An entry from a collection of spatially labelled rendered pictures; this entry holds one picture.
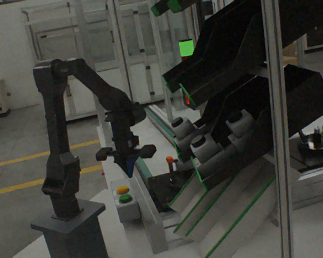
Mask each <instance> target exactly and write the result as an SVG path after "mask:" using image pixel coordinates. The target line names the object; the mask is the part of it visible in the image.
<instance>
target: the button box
mask: <svg viewBox="0 0 323 258"><path fill-rule="evenodd" d="M110 186H111V191H112V194H113V198H114V202H115V204H116V210H117V212H118V216H119V220H120V223H123V222H127V221H132V220H136V219H139V218H141V215H140V210H139V205H138V201H137V199H136V196H135V194H134V191H133V188H132V186H131V185H130V182H129V178H124V179H120V180H117V181H113V182H110ZM120 186H127V187H128V189H129V190H128V191H127V192H124V193H117V191H116V189H117V188H118V187H120ZM125 194H129V195H130V196H131V197H132V199H131V200H130V201H128V202H126V203H121V202H120V200H119V198H120V196H121V195H125Z"/></svg>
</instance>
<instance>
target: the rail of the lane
mask: <svg viewBox="0 0 323 258"><path fill-rule="evenodd" d="M121 170H122V173H123V175H124V178H129V177H128V176H127V175H126V174H125V172H124V171H123V169H121ZM129 182H130V185H131V186H132V188H133V191H134V194H135V196H136V199H137V201H138V205H139V210H140V215H141V218H140V220H141V222H142V226H143V228H144V229H145V233H146V236H147V238H148V241H149V243H150V246H151V249H152V251H153V253H154V254H158V253H160V252H163V251H168V250H169V249H168V246H167V238H166V235H165V230H164V224H163V221H162V218H161V216H160V214H159V213H158V210H157V208H156V206H155V205H154V203H153V202H154V201H156V200H155V196H154V195H153V192H152V190H151V189H149V190H148V189H147V188H146V186H145V184H144V183H143V179H142V178H141V176H140V174H139V173H138V170H137V167H136V166H135V164H134V170H133V177H132V178H129Z"/></svg>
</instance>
